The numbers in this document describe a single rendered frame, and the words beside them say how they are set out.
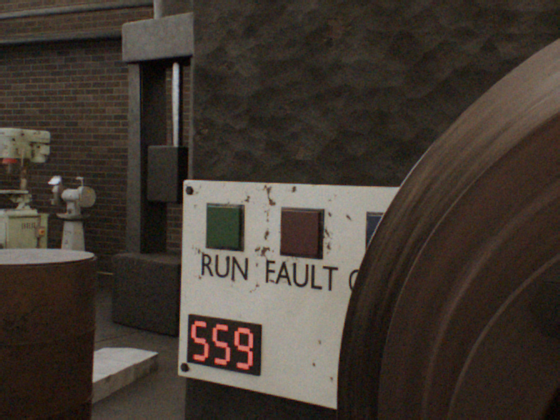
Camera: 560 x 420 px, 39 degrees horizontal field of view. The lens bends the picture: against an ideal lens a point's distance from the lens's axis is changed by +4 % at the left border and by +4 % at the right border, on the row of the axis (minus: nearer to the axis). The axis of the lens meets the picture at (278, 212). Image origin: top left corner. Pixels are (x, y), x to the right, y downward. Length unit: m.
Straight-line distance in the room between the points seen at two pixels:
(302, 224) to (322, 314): 0.08
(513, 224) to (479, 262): 0.02
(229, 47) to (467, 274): 0.37
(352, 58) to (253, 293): 0.22
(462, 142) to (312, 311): 0.25
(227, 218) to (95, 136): 8.72
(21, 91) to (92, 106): 1.20
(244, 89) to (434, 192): 0.30
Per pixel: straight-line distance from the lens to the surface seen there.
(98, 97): 9.36
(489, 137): 0.43
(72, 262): 3.15
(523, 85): 0.42
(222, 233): 0.67
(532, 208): 0.39
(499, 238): 0.39
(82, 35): 9.16
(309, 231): 0.62
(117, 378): 4.55
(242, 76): 0.69
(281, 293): 0.64
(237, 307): 0.67
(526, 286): 0.34
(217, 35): 0.71
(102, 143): 9.28
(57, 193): 9.20
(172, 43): 5.99
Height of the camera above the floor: 1.25
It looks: 3 degrees down
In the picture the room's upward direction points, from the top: 2 degrees clockwise
